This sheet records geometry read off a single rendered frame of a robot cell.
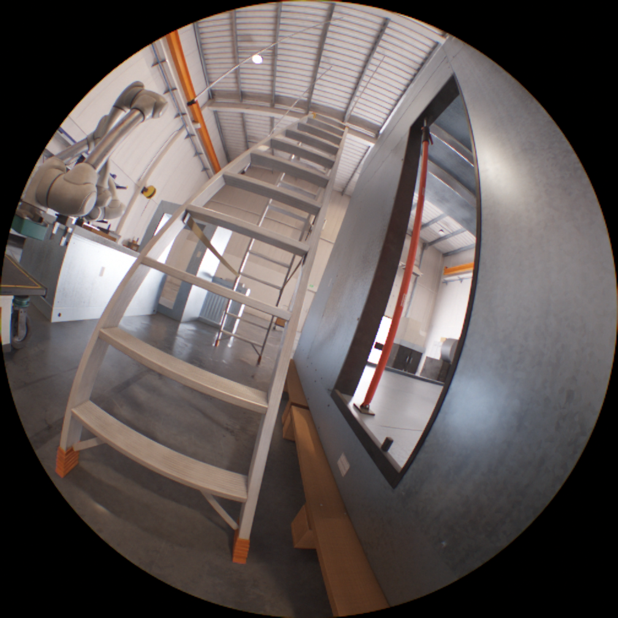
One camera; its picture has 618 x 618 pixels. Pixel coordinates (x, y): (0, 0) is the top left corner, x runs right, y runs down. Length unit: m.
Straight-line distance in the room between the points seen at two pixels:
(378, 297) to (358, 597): 1.01
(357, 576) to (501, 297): 0.61
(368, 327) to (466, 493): 0.75
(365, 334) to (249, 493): 0.73
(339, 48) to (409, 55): 1.99
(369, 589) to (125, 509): 0.59
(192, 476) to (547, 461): 0.61
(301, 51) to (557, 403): 8.44
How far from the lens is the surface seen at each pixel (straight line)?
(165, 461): 0.57
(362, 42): 7.80
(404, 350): 5.37
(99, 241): 1.79
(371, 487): 0.59
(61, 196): 1.05
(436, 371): 6.43
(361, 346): 0.93
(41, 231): 1.17
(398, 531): 0.51
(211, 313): 3.71
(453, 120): 2.81
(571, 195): 0.46
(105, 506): 0.72
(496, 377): 0.38
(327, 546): 0.58
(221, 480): 0.55
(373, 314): 0.94
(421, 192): 1.06
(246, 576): 0.67
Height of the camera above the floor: 0.62
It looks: 3 degrees up
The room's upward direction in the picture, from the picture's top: 20 degrees clockwise
